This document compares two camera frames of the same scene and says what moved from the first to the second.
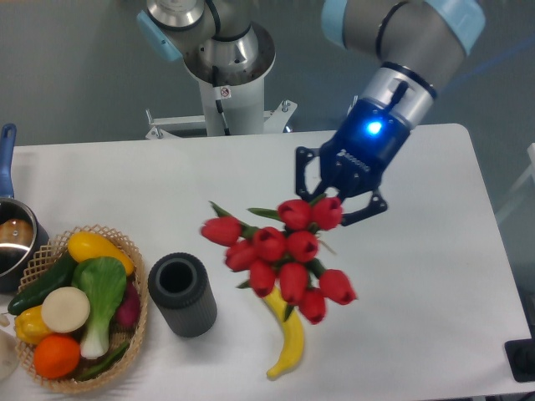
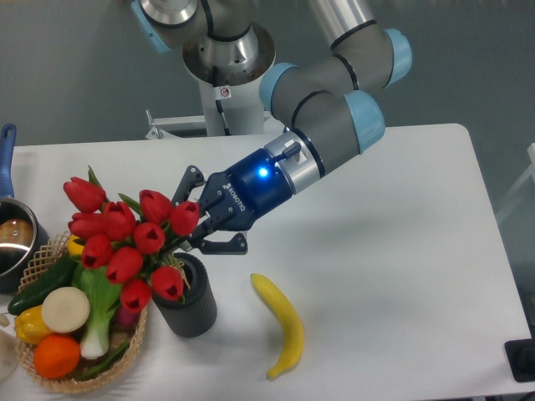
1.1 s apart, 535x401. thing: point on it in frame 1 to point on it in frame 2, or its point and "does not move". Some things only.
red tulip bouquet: x=277 y=255 to x=129 y=240
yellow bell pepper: x=30 y=325 does not move
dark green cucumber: x=63 y=276 does not move
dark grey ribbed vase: x=179 y=284 does not move
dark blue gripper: x=353 y=159 to x=233 y=200
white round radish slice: x=65 y=310 does not move
